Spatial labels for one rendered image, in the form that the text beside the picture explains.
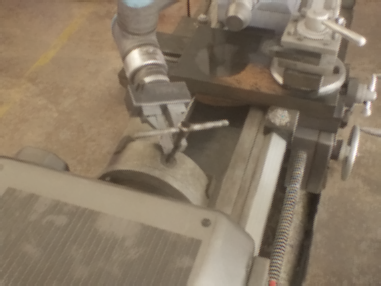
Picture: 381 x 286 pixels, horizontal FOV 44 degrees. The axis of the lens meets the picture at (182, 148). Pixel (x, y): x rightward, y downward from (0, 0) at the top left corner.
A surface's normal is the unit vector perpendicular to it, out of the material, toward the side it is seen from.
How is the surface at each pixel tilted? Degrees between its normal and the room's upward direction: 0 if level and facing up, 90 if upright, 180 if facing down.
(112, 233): 0
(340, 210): 0
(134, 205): 0
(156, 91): 21
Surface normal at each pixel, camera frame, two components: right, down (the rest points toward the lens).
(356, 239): -0.03, -0.68
